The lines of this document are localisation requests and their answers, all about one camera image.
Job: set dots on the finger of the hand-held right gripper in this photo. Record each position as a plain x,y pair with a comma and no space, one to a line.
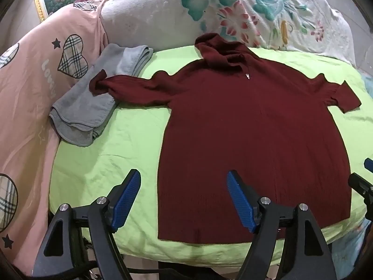
369,164
361,184

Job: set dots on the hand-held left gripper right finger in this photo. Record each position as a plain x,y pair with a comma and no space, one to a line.
241,201

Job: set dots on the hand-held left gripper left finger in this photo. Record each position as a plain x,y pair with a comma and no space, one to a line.
128,194

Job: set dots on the maroon hooded sweater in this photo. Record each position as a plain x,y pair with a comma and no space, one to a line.
247,122

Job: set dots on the light green bed sheet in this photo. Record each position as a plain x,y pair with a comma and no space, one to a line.
116,151

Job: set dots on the light blue cloth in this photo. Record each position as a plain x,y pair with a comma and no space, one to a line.
349,248

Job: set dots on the grey folded towel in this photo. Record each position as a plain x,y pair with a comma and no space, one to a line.
84,108

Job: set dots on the pink heart print quilt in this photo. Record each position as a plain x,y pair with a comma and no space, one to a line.
29,108

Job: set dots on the white floral blanket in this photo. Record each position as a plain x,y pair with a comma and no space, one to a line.
174,14

